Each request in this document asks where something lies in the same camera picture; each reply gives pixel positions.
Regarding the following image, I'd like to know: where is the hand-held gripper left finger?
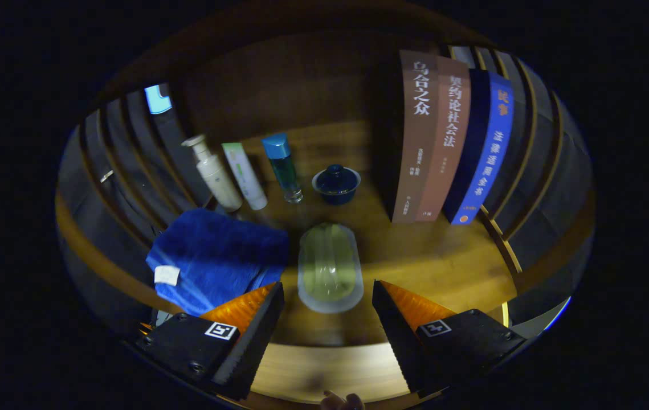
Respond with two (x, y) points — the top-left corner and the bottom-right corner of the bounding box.
(135, 282), (285, 401)

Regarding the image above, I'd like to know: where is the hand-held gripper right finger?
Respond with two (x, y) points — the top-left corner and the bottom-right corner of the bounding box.
(372, 279), (528, 399)

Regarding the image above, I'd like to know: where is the wooden drawer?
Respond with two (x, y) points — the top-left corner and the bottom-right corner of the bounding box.
(247, 341), (416, 406)

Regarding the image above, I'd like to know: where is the green soap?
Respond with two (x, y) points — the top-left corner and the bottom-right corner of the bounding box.
(297, 223), (365, 314)

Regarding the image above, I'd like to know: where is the wooden countertop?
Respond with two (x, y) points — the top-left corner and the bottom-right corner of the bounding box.
(148, 120), (519, 347)

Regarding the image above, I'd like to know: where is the wooden cabinet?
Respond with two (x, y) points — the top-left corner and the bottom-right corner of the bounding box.
(55, 0), (595, 408)

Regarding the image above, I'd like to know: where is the blue folded towel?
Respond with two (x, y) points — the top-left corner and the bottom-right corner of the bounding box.
(146, 208), (291, 317)

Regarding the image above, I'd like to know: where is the white and green tube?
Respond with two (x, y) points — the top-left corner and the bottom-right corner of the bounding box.
(222, 142), (268, 211)

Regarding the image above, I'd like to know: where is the dark blue lidded teacup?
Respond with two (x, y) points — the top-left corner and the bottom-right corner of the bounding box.
(312, 164), (361, 206)

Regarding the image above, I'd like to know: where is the white pump bottle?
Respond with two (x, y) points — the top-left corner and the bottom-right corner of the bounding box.
(181, 134), (243, 212)

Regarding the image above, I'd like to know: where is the teal bottle with blue cap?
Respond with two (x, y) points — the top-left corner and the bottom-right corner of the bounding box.
(261, 133), (304, 204)

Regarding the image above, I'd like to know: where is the reddish brown book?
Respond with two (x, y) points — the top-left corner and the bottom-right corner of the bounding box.
(415, 56), (471, 222)

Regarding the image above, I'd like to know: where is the dark brown book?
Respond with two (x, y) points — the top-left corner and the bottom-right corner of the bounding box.
(391, 50), (439, 224)

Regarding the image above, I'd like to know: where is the blue book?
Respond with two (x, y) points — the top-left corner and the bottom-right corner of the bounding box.
(443, 68), (515, 226)

